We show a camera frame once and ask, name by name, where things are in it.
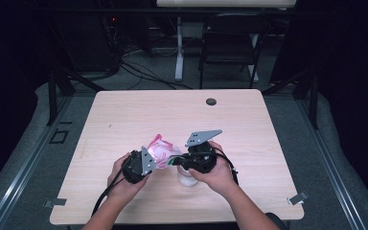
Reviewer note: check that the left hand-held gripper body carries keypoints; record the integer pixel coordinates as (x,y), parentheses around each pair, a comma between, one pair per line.
(137,167)

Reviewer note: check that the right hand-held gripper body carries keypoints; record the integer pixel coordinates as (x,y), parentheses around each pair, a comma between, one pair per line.
(201,156)

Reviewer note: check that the glass seasoning jar beige lid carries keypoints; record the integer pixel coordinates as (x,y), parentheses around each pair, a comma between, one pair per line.
(188,179)

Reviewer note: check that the pink and white plastic bag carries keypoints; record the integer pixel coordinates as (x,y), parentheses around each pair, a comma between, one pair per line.
(163,153)

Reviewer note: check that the person's left hand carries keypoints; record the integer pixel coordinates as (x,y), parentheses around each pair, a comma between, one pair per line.
(118,182)

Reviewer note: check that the person's right hand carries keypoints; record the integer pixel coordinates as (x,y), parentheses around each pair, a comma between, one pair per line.
(218,175)

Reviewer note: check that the grey tape strip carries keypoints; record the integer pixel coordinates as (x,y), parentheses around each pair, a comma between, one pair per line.
(297,198)
(56,202)

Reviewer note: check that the black metal stand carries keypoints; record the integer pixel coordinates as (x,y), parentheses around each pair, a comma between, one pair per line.
(314,102)
(52,96)

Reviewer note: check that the black folding chair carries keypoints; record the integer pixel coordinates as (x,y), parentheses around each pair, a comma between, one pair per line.
(233,48)

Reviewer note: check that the white background table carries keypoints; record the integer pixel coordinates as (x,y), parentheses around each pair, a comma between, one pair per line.
(223,3)

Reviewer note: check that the aluminium floor rail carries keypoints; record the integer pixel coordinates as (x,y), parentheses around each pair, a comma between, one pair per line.
(332,166)
(19,179)

